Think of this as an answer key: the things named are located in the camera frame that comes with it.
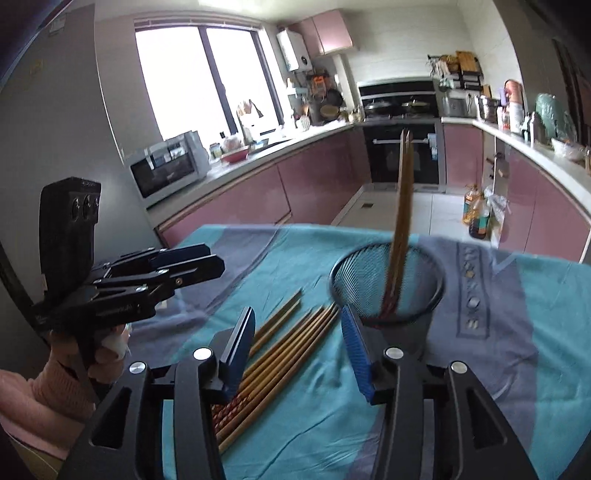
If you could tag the hanging frying pan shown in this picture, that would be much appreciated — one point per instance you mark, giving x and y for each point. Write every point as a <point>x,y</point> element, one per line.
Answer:
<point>334,98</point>

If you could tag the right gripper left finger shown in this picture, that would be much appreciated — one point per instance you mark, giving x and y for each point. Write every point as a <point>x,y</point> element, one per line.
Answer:
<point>124,437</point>

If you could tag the wall spice rack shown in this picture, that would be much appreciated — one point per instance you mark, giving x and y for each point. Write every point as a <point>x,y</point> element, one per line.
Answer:
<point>459,71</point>

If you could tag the bamboo chopstick red floral end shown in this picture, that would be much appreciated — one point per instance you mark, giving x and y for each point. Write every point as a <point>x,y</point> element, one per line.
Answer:
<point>270,374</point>

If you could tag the pink left sleeve forearm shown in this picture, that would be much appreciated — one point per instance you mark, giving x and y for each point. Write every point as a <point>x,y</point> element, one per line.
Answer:
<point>48,412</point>

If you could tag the steel stock pot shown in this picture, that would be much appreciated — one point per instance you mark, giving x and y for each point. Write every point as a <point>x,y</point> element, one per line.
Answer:
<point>487,109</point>

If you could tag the red bowl on counter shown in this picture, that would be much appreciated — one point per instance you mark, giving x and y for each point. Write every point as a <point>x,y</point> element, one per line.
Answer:
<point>235,156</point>

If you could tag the plain bamboo chopstick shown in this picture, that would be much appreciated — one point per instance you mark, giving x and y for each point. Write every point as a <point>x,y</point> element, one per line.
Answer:
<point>286,378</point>

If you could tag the cooking oil bottle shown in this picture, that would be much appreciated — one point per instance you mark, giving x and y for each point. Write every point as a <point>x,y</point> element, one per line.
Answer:
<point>472,195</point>

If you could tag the black range hood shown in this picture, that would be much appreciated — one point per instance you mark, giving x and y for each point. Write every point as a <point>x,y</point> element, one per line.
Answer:
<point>397,90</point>

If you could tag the teal grey tablecloth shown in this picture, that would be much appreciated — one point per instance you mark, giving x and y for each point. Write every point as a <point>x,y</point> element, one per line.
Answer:
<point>482,371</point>

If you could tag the green ceramic jar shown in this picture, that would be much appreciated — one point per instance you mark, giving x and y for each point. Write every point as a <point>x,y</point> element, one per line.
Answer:
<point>557,121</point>

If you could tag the dark sauce bottle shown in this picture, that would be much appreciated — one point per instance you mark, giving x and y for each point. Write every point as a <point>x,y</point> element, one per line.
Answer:
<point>478,227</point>

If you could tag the white water heater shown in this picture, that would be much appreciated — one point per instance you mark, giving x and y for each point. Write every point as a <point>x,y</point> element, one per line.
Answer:
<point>294,51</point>

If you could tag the black built-in oven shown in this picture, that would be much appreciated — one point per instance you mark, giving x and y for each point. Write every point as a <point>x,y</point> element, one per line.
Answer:
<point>399,152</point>

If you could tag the pink lower cabinets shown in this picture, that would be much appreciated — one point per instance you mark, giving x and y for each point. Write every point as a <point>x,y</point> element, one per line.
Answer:
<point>314,179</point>

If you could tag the black mesh utensil holder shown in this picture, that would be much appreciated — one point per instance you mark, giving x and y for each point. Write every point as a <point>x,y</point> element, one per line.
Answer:
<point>388,286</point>

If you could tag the left hand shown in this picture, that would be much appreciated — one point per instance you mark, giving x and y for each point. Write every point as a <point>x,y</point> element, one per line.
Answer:
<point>109,355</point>

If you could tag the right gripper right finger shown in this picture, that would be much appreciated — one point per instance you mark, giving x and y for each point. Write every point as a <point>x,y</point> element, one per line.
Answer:
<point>472,438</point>

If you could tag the white microwave oven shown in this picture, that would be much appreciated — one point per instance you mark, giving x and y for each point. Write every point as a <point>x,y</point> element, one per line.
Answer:
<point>167,167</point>

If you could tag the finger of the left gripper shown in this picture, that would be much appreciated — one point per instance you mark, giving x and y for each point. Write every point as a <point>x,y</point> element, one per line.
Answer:
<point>120,300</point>
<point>152,259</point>

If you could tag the pink upper cabinet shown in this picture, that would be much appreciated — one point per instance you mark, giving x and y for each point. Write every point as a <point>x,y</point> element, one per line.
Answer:
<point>325,33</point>

